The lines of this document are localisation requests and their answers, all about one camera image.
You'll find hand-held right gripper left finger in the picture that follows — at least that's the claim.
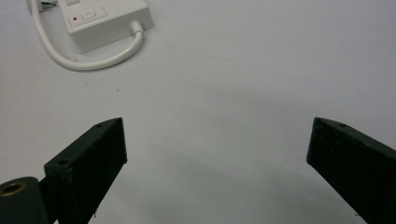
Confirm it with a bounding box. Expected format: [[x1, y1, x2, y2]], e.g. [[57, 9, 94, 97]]
[[43, 117, 128, 224]]

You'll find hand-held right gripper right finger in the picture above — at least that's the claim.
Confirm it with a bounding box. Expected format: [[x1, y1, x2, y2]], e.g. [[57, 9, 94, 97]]
[[305, 117, 396, 224]]

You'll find white power strip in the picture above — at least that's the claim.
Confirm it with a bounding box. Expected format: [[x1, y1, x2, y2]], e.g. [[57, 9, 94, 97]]
[[57, 0, 155, 54]]

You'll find white power cable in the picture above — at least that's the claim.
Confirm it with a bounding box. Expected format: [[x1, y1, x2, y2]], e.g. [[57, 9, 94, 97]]
[[26, 0, 146, 72]]

